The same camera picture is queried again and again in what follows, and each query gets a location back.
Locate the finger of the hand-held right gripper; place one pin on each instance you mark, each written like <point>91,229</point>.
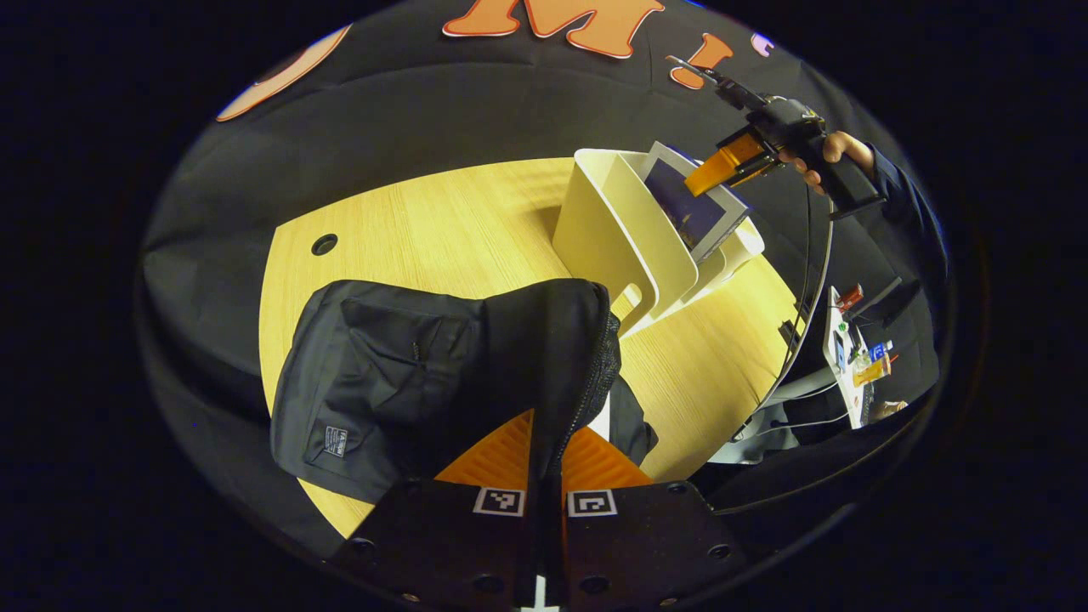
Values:
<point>722,166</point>

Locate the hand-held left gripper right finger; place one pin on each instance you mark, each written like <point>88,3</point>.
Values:
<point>646,544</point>

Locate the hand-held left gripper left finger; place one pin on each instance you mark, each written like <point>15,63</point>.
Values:
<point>442,544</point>

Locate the blue cover book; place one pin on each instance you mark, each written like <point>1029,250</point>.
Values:
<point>693,217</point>

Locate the white bookshelf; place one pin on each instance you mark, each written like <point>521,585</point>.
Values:
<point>595,238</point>

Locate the black schoolbag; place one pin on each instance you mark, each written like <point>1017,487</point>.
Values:
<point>382,382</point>

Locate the small red box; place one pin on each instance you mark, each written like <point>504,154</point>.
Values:
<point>850,297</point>

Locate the small blue bottle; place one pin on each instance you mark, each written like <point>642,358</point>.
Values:
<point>880,350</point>

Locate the white side table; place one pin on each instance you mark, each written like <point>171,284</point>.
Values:
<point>846,387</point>

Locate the orange snack packet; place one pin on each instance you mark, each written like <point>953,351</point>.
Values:
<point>874,371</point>

